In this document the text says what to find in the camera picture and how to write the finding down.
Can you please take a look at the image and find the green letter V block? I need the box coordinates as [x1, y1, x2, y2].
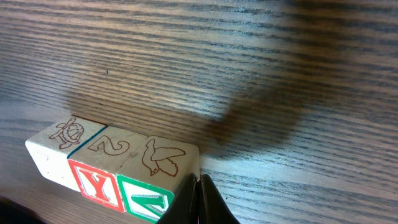
[116, 136, 200, 223]

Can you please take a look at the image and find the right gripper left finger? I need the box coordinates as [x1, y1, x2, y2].
[157, 173, 198, 224]

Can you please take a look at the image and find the red letter Y block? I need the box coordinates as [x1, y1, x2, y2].
[68, 126, 147, 213]

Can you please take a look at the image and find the plain turtle block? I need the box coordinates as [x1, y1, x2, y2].
[25, 116, 106, 192]

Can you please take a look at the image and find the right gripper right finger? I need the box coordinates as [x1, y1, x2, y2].
[198, 174, 239, 224]

